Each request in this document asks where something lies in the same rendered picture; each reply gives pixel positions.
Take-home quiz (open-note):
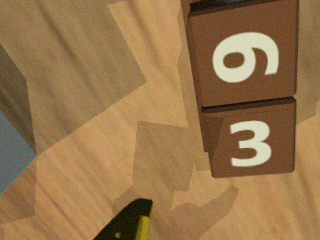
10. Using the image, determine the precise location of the brown number cube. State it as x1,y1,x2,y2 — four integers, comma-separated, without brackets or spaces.
202,96,297,178
187,0,299,107

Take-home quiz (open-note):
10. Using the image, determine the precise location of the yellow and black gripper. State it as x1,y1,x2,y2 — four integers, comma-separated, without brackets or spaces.
93,198,153,240

